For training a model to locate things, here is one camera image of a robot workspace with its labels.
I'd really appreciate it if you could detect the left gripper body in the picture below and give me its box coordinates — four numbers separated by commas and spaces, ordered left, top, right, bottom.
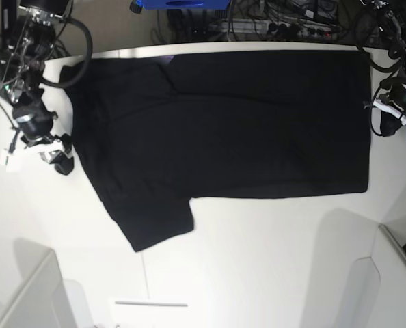
366, 80, 406, 128

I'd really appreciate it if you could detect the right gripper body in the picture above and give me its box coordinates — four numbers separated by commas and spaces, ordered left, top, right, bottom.
12, 102, 74, 164

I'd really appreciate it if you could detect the black T-shirt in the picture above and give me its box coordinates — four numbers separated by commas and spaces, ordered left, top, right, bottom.
65, 51, 371, 252

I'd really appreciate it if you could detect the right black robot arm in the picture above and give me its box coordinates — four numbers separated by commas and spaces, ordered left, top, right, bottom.
0, 1, 93, 176

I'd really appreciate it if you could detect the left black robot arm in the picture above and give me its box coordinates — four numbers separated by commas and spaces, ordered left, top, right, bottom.
351, 1, 406, 137

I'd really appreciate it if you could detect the black panel on floor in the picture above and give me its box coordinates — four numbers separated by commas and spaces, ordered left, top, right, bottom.
1, 0, 18, 35

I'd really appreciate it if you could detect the white table divider panel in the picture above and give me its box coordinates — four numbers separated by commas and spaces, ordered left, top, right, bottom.
0, 249, 77, 328

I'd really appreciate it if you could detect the white slotted tray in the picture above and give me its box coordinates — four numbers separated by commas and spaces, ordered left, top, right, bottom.
110, 299, 191, 327

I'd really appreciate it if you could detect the blue box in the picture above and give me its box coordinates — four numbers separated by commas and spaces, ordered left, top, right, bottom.
135, 0, 230, 10

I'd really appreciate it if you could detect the white power strip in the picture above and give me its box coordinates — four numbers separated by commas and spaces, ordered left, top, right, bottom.
230, 18, 339, 40

